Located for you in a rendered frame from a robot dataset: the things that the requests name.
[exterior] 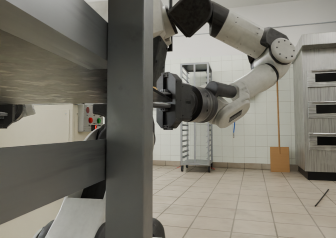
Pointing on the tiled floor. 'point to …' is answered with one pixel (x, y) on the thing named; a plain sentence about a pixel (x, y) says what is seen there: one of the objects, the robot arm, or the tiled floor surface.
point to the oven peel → (281, 158)
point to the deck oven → (315, 105)
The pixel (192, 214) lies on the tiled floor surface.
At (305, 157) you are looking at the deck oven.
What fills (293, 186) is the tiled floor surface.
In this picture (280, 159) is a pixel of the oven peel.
